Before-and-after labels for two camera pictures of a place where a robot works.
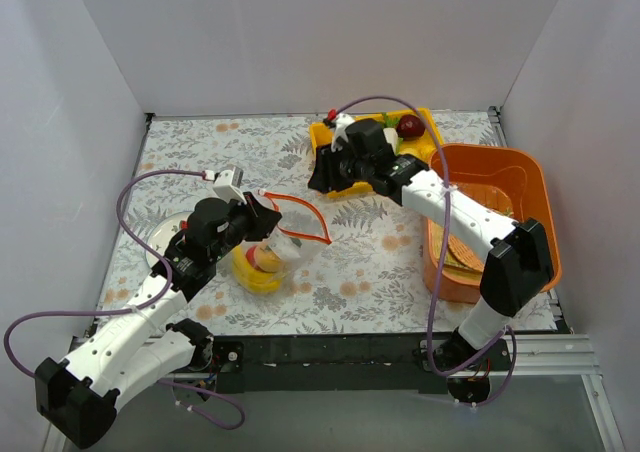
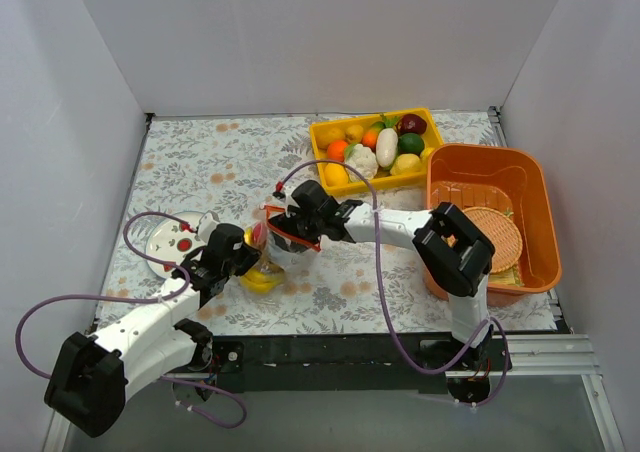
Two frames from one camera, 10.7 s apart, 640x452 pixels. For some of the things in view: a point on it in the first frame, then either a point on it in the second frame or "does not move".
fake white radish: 390,122 does not move
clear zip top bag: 264,265 does not move
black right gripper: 326,169 to 293,223
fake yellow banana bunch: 252,278 does not move
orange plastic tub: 522,179 does not move
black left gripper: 261,216 to 245,254
